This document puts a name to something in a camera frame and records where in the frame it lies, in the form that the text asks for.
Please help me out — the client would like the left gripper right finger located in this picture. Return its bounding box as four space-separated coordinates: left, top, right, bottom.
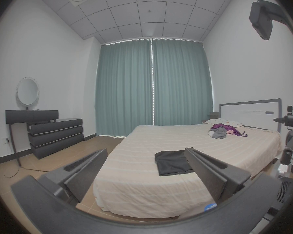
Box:
184 147 252 203

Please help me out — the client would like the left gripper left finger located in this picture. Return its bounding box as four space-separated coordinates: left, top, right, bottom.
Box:
39 148 108 203

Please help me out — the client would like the black T-shirt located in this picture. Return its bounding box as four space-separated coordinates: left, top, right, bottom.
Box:
154 147 194 176

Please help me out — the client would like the bed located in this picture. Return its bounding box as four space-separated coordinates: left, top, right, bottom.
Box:
93 98 283 219

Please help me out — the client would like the black chest of drawers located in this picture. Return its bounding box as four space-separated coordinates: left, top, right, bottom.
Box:
27 118 84 159

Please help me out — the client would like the purple satin garment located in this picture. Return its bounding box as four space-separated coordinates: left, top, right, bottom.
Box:
211 123 248 137

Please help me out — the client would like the white printed pillow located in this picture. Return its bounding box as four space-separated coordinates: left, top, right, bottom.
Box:
206 118 244 127

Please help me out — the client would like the grey bedside table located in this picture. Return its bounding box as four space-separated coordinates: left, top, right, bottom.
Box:
202 112 220 124

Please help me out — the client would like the black dressing table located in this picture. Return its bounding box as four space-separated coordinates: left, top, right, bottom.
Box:
5 110 59 166

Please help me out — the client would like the round white-framed mirror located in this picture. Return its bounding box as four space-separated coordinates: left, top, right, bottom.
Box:
16 77 40 110

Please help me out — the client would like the black cable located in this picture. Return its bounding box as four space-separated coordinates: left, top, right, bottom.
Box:
4 164 50 179

